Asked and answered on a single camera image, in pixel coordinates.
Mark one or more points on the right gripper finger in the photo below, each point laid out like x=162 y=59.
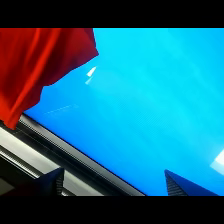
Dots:
x=181 y=186

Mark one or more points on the red T-shirt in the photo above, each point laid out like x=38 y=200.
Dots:
x=36 y=63

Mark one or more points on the silver frame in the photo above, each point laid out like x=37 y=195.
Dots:
x=30 y=156

